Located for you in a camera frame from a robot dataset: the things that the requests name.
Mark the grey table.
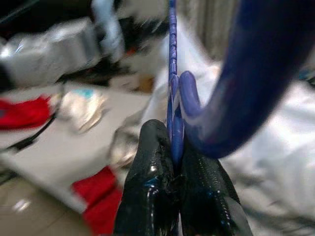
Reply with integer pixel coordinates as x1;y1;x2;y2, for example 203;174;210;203
0;82;151;214

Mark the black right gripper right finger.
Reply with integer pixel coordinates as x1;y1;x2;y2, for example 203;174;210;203
178;140;253;236

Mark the small white garment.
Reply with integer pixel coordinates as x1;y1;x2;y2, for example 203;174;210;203
60;88;108;132

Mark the red shirt dark print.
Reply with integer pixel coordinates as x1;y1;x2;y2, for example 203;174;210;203
0;96;54;130

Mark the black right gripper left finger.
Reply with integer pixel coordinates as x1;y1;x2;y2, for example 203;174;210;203
113;119;180;236

